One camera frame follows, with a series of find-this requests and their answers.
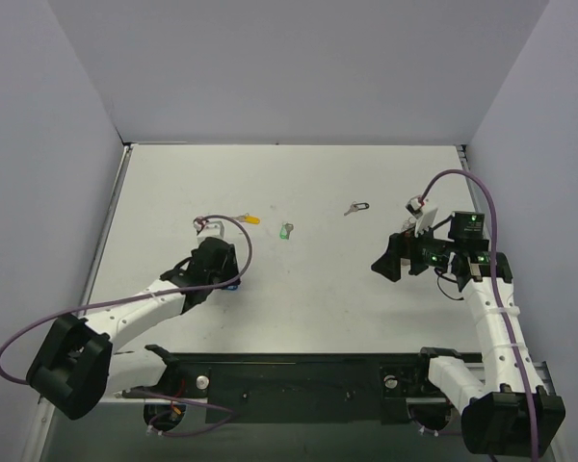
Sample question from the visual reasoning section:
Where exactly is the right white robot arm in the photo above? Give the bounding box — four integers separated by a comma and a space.
371, 207, 565, 461

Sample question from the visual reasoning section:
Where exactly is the key with yellow tag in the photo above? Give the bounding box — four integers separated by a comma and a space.
235, 214, 261, 225

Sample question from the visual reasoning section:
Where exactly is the key with black tag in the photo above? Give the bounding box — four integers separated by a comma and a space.
344, 202, 370, 217

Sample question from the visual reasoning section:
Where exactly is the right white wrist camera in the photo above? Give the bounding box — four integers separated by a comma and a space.
406, 196, 438, 238

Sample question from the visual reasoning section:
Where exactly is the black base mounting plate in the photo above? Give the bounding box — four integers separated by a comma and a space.
147, 346, 454, 429

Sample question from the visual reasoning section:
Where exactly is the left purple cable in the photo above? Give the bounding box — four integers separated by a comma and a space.
0, 214, 254, 386

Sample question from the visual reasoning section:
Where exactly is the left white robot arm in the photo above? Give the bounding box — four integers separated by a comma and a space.
26, 237, 240, 420

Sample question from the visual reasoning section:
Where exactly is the purple cable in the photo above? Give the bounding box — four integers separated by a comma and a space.
416, 168, 543, 457
0, 214, 254, 386

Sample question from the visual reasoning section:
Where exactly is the aluminium frame rail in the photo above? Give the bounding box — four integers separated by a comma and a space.
27, 345, 565, 457

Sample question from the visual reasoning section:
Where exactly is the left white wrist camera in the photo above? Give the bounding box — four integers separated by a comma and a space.
193, 217, 224, 244

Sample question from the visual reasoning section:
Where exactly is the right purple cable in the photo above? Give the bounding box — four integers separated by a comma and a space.
416, 168, 543, 457

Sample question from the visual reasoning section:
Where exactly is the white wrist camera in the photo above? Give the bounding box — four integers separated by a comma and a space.
406, 196, 438, 238
193, 217, 224, 244

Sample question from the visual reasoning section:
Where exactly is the key with green tag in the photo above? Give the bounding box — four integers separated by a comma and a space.
279, 222, 294, 240

